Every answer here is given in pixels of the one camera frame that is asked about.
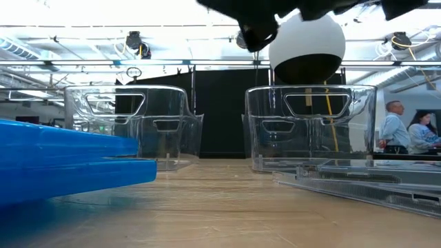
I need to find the white globe table lamp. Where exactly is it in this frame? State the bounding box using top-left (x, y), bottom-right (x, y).
top-left (268, 13), bottom-right (347, 86)

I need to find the person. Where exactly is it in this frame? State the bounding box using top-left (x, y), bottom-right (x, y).
top-left (378, 100), bottom-right (411, 155)
top-left (407, 110), bottom-right (441, 155)

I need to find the yellow cable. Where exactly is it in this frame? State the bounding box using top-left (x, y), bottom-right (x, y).
top-left (322, 81), bottom-right (340, 152)

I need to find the black aluminium table frame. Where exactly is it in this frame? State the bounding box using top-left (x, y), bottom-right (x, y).
top-left (373, 152), bottom-right (441, 161)

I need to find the clear plastic storage bin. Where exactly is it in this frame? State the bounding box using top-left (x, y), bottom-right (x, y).
top-left (242, 85), bottom-right (378, 173)
top-left (64, 85), bottom-right (204, 172)

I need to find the black backdrop panel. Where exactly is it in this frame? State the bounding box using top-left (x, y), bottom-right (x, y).
top-left (115, 68), bottom-right (347, 159)

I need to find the round metal hook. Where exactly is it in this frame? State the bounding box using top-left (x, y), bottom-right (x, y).
top-left (125, 67), bottom-right (143, 83)

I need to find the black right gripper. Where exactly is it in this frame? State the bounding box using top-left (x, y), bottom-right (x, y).
top-left (196, 0), bottom-right (428, 53)

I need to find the blue jewel case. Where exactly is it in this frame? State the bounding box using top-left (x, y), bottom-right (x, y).
top-left (0, 119), bottom-right (139, 163)
top-left (0, 157), bottom-right (158, 209)

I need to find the silver horizontal rail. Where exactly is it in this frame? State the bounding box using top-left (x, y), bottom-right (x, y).
top-left (0, 59), bottom-right (441, 67)

